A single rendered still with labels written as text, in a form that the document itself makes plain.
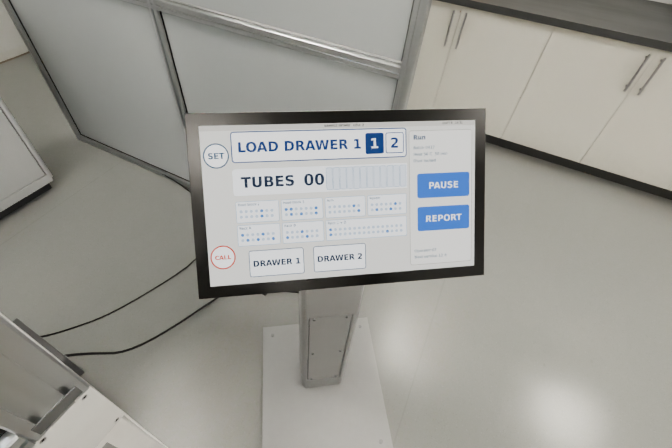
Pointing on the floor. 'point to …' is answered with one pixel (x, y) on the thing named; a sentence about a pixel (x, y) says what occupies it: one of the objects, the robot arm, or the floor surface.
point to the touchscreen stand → (323, 377)
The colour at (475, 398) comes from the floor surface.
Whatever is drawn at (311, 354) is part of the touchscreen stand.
